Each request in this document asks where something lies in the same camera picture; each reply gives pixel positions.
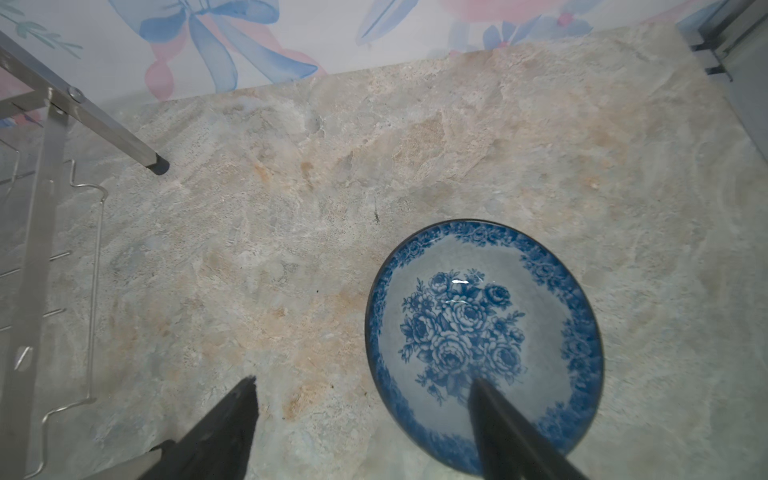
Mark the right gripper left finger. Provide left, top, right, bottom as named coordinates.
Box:
left=142, top=376, right=259, bottom=480

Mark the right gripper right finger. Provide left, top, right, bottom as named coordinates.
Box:
left=468, top=378, right=586, bottom=480

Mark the chrome wire dish rack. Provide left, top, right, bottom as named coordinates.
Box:
left=1, top=35, right=170, bottom=479

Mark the blue white floral bowl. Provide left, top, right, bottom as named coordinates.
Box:
left=365, top=219, right=605, bottom=475

